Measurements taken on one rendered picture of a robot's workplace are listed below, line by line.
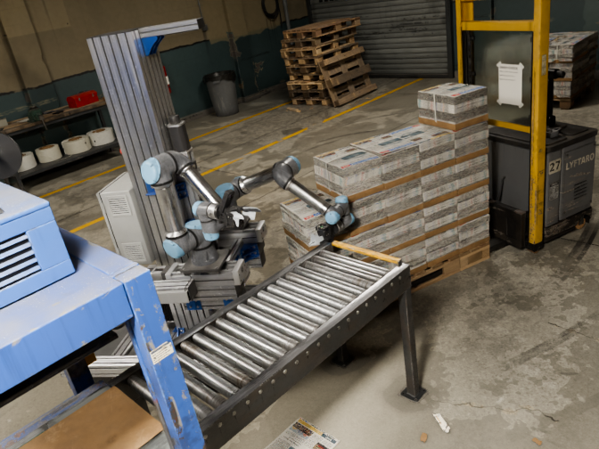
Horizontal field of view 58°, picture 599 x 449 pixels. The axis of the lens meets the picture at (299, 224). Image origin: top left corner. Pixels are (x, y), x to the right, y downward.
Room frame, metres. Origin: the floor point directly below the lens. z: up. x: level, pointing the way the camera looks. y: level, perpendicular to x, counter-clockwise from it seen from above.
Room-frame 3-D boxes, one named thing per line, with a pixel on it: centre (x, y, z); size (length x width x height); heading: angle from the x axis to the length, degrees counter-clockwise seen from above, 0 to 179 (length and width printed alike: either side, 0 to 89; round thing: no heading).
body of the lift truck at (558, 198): (3.89, -1.91, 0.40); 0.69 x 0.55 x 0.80; 23
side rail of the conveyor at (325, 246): (2.18, 0.36, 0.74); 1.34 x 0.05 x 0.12; 132
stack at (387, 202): (3.30, -0.50, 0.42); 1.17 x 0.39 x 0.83; 113
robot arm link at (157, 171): (2.54, 0.63, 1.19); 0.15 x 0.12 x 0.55; 140
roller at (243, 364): (1.81, 0.39, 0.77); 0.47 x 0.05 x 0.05; 42
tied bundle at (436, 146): (3.47, -0.90, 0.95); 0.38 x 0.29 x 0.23; 23
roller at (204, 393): (1.68, 0.53, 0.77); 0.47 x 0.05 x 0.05; 42
